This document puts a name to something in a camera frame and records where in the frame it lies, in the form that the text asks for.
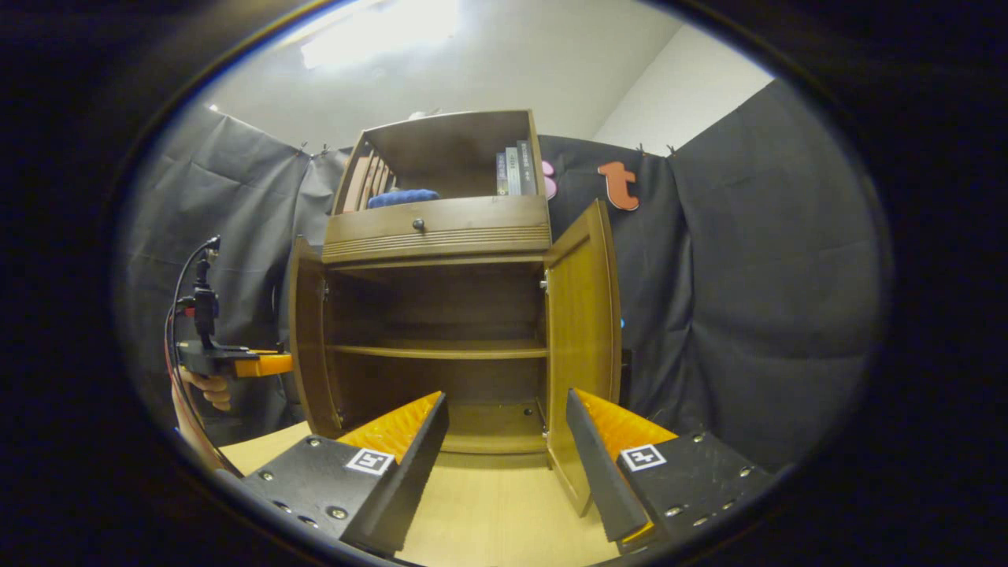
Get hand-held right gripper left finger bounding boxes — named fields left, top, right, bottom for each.
left=240, top=391, right=450, bottom=558

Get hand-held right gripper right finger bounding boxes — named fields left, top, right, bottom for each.
left=565, top=387, right=776, bottom=552

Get wooden shoe cabinet door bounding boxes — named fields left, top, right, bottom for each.
left=287, top=236, right=343, bottom=439
left=543, top=198, right=623, bottom=518

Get wooden double-door shoe cabinet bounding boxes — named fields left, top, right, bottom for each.
left=287, top=109, right=623, bottom=518

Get wooden cabinet drawer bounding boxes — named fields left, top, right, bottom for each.
left=324, top=195, right=550, bottom=245

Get wooden inner shelf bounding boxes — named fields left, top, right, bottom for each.
left=327, top=340, right=550, bottom=361

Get blue folded towel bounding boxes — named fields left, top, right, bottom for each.
left=367, top=188, right=441, bottom=209

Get black backdrop cloth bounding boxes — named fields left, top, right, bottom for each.
left=118, top=79, right=895, bottom=473

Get black cable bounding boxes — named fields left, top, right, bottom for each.
left=163, top=236, right=221, bottom=473

